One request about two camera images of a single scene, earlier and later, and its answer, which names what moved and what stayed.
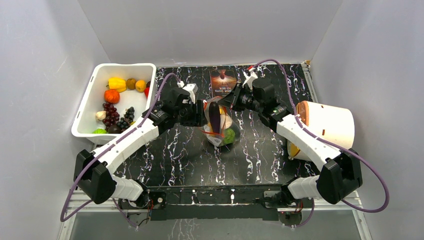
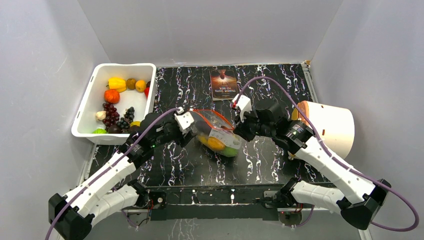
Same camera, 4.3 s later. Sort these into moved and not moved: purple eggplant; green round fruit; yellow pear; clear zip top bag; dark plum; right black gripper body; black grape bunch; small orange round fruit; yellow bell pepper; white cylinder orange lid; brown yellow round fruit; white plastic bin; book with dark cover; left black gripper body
Moved: green round fruit; left black gripper body; purple eggplant; right black gripper body; clear zip top bag; yellow pear
Not moved: book with dark cover; white cylinder orange lid; small orange round fruit; brown yellow round fruit; black grape bunch; dark plum; yellow bell pepper; white plastic bin
